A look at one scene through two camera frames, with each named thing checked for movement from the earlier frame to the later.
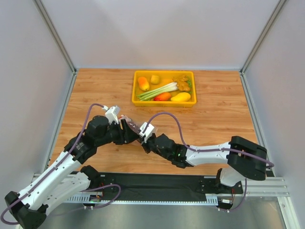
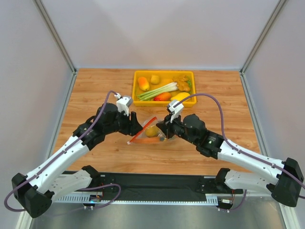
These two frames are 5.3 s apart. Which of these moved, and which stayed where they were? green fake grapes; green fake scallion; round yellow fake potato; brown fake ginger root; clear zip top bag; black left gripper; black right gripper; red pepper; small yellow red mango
Moved: black left gripper; black right gripper; clear zip top bag
Stayed: red pepper; brown fake ginger root; green fake grapes; round yellow fake potato; green fake scallion; small yellow red mango
